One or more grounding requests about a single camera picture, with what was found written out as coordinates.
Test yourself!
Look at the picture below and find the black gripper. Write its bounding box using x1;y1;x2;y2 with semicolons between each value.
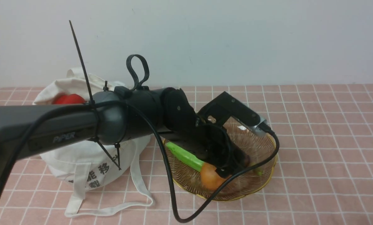
191;122;248;178

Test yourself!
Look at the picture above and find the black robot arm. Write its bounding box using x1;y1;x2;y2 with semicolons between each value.
0;87;248;195

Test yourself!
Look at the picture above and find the white cloth tote bag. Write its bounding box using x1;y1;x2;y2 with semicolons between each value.
32;67;155;218

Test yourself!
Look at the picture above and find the green loofah gourd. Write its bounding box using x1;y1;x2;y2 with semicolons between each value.
165;142;204;172

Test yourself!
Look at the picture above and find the gold rimmed glass bowl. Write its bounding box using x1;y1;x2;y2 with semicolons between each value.
163;119;278;201

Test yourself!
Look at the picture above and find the dark purple eggplant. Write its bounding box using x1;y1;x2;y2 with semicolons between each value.
243;155;263;176

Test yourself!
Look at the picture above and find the red bell pepper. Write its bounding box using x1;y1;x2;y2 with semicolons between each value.
52;94;85;104

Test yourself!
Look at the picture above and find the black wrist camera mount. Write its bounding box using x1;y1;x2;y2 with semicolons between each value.
197;92;274;136

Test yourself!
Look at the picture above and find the black camera cable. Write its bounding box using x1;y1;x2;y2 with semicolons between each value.
0;55;280;225

